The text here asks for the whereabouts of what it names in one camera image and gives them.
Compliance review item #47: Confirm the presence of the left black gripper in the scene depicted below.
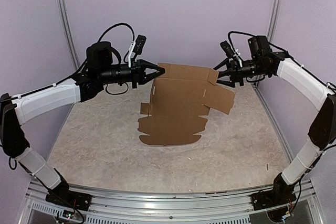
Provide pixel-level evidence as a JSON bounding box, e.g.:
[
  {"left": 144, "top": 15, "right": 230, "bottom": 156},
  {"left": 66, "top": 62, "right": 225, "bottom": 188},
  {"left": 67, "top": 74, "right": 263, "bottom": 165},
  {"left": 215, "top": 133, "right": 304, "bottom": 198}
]
[{"left": 98, "top": 57, "right": 165, "bottom": 88}]

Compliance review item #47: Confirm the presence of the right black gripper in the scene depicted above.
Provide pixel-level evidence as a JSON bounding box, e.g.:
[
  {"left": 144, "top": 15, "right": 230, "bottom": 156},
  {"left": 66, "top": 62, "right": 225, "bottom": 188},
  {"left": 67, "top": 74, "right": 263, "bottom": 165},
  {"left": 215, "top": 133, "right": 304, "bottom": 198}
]
[{"left": 211, "top": 57, "right": 270, "bottom": 87}]

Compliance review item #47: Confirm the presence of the brown cardboard box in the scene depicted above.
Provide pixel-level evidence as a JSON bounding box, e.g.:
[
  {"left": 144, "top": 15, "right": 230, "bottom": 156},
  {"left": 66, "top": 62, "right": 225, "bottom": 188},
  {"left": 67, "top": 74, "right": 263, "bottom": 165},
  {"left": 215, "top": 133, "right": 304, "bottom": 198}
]
[{"left": 138, "top": 63, "right": 235, "bottom": 146}]

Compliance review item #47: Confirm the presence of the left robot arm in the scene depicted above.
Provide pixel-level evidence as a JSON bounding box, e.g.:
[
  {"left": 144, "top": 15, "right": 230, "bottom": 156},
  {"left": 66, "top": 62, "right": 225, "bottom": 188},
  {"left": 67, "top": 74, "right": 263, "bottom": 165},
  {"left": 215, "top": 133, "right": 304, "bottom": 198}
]
[{"left": 1, "top": 41, "right": 165, "bottom": 206}]

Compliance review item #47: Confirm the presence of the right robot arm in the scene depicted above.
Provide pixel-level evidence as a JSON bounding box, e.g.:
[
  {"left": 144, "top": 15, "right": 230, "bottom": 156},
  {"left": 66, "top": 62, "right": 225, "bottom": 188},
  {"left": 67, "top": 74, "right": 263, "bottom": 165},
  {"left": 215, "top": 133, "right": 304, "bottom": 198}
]
[{"left": 215, "top": 35, "right": 335, "bottom": 205}]

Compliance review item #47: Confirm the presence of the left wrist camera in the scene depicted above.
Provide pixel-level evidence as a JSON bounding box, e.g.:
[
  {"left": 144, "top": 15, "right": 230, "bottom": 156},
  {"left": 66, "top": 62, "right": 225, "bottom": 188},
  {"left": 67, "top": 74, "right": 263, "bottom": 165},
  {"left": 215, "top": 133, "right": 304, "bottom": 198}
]
[{"left": 123, "top": 35, "right": 146, "bottom": 68}]

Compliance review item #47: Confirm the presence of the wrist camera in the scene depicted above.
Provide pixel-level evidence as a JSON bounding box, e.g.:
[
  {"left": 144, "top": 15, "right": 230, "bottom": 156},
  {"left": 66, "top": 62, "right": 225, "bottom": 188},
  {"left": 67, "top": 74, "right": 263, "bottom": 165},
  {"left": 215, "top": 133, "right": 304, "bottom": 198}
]
[
  {"left": 123, "top": 35, "right": 146, "bottom": 68},
  {"left": 220, "top": 40, "right": 243, "bottom": 68}
]

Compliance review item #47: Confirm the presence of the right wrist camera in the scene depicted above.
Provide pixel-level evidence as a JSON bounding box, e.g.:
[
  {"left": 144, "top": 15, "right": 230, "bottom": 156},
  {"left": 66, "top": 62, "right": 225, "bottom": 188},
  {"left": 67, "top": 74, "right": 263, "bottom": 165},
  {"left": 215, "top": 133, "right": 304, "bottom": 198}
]
[{"left": 220, "top": 40, "right": 243, "bottom": 68}]

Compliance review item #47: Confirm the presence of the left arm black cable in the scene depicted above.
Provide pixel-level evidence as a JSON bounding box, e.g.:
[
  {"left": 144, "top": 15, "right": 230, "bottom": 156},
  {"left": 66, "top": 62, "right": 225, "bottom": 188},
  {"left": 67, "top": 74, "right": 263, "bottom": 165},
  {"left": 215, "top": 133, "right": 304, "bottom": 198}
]
[{"left": 0, "top": 23, "right": 136, "bottom": 101}]

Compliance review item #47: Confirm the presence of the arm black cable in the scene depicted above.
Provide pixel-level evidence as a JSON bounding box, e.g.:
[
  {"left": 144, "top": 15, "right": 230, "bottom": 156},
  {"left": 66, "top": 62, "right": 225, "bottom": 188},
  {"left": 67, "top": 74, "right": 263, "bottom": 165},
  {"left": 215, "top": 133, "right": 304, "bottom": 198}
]
[
  {"left": 227, "top": 30, "right": 336, "bottom": 88},
  {"left": 0, "top": 23, "right": 136, "bottom": 101}
]

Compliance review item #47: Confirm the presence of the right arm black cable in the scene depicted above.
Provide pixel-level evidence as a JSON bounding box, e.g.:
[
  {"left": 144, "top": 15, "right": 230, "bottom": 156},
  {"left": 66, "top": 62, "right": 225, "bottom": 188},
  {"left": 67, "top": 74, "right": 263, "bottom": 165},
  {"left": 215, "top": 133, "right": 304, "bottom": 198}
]
[{"left": 227, "top": 30, "right": 336, "bottom": 88}]

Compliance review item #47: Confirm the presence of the right aluminium frame post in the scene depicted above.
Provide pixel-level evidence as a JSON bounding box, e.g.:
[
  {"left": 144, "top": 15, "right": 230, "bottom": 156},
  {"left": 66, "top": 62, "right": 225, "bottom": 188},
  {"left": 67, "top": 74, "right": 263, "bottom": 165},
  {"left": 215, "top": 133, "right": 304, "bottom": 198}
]
[{"left": 267, "top": 0, "right": 281, "bottom": 41}]

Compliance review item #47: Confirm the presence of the aluminium frame post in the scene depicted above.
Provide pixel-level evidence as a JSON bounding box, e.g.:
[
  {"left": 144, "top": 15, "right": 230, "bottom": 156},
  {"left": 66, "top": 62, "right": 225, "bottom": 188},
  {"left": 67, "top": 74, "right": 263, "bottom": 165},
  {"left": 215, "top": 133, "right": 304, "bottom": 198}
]
[
  {"left": 57, "top": 0, "right": 80, "bottom": 70},
  {"left": 267, "top": 0, "right": 281, "bottom": 41}
]

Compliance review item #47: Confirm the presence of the left aluminium frame post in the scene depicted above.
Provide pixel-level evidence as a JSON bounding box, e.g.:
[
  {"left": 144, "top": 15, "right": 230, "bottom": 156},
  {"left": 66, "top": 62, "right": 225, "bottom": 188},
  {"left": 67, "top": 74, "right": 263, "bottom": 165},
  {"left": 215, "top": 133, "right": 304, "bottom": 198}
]
[{"left": 57, "top": 0, "right": 80, "bottom": 70}]

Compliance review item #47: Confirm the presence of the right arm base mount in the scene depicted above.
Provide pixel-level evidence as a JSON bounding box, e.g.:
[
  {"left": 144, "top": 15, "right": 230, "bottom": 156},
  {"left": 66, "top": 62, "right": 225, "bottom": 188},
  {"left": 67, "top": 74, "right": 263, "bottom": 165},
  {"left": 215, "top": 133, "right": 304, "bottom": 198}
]
[{"left": 250, "top": 190, "right": 297, "bottom": 210}]

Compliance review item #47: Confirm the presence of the front aluminium rail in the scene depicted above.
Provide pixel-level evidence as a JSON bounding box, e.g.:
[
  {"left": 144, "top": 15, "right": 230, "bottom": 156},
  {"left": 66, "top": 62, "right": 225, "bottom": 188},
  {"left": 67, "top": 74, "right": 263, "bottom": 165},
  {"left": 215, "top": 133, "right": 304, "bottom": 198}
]
[{"left": 15, "top": 180, "right": 326, "bottom": 223}]

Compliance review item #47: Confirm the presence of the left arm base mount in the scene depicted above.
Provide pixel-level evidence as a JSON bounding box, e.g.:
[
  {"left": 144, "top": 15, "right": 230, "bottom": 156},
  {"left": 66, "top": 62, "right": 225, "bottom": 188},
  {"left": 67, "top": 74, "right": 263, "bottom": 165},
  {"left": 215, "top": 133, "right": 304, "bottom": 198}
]
[{"left": 45, "top": 190, "right": 92, "bottom": 211}]

